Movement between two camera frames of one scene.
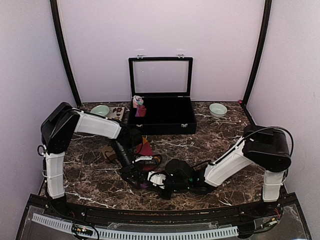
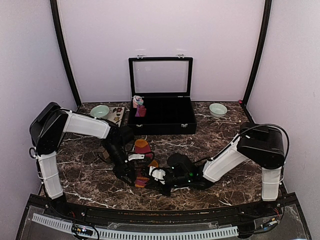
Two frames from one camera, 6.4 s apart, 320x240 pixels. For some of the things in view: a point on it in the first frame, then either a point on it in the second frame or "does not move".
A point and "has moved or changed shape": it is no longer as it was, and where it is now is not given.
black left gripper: [132, 170] to [120, 171]
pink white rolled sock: [137, 100] does not move
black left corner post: [53, 7] does not move
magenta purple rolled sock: [141, 111] does not move
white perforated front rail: [163, 234] does not move
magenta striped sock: [146, 157] has moved or changed shape
